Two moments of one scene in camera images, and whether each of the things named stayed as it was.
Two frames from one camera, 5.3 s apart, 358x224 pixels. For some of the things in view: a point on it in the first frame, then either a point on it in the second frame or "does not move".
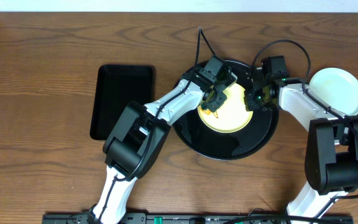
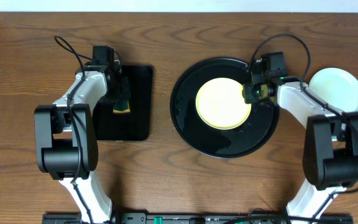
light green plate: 340,89 does not move
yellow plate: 232,115 does not move
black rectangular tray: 118,86 does not move
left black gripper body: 214,98 -> 122,93
